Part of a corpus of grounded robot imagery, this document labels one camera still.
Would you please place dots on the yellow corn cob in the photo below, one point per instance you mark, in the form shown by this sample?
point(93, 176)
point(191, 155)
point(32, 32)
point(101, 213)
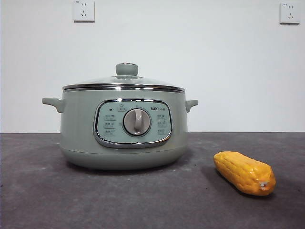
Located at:
point(243, 171)

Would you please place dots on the glass lid with green knob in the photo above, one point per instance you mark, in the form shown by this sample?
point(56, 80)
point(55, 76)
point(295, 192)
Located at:
point(127, 69)

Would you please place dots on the white wall socket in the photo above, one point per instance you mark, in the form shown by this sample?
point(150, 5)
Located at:
point(289, 14)
point(84, 12)

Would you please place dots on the sage green electric cooking pot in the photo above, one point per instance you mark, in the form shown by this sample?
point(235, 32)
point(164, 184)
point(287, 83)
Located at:
point(78, 124)

